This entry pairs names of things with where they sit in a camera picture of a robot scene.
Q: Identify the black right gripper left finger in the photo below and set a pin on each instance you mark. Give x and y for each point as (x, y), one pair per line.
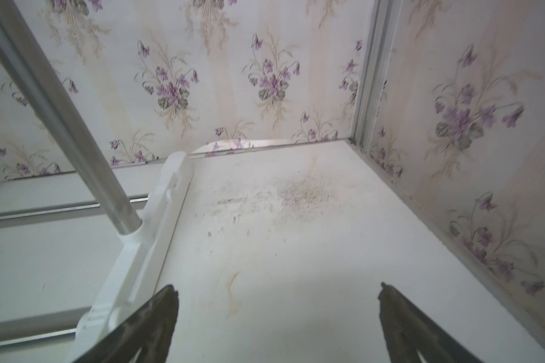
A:
(145, 336)

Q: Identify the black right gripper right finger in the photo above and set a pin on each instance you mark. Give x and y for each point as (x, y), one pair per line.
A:
(412, 336)

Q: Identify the white and steel drying rack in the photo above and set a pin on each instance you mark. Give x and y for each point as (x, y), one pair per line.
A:
(145, 236)

